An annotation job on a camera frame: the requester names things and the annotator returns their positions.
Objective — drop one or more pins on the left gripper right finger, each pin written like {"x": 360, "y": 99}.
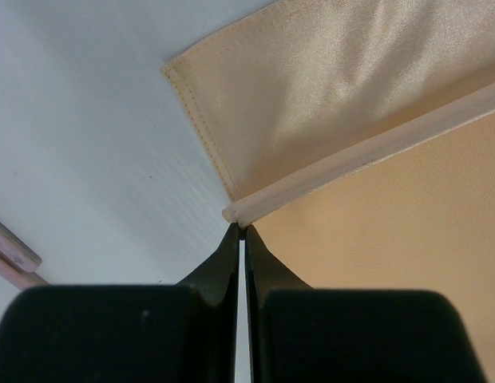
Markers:
{"x": 302, "y": 334}

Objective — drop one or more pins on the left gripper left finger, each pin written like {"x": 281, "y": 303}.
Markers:
{"x": 128, "y": 333}

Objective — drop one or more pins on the peach satin cloth napkin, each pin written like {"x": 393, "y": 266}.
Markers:
{"x": 359, "y": 138}

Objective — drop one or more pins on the pink handled table knife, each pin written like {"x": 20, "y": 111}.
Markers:
{"x": 16, "y": 252}

